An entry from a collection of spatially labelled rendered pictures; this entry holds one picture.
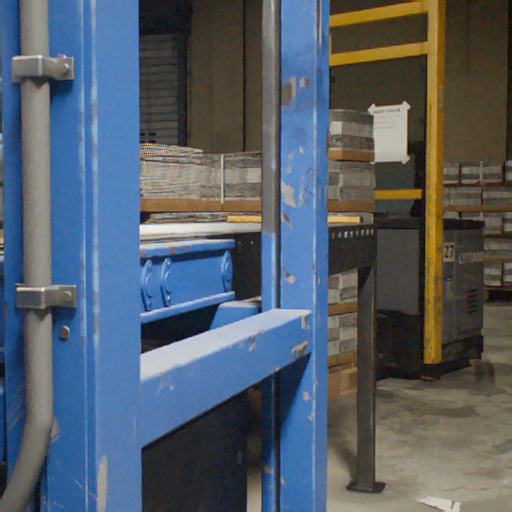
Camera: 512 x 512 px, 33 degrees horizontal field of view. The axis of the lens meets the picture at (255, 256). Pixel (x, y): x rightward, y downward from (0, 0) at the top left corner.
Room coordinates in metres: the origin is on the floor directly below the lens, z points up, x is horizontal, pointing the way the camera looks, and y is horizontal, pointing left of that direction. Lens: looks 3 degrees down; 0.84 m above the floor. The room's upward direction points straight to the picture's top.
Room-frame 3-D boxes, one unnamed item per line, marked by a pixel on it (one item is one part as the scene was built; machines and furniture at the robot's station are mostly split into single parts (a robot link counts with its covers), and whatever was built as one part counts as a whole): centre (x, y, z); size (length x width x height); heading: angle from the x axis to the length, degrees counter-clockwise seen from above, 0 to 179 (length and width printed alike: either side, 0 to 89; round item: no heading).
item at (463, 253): (4.73, -0.83, 0.40); 0.69 x 0.55 x 0.80; 51
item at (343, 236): (1.99, -0.12, 0.74); 1.34 x 0.05 x 0.12; 161
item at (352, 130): (4.10, -0.32, 0.65); 0.39 x 0.30 x 1.29; 51
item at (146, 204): (3.08, 0.34, 0.86); 0.29 x 0.16 x 0.04; 141
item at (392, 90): (4.45, -0.61, 1.28); 0.57 x 0.01 x 0.65; 51
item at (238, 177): (3.64, 0.05, 0.95); 0.38 x 0.29 x 0.23; 51
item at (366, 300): (2.59, -0.33, 0.34); 0.06 x 0.06 x 0.68; 71
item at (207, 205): (3.64, 0.05, 0.86); 0.38 x 0.29 x 0.04; 51
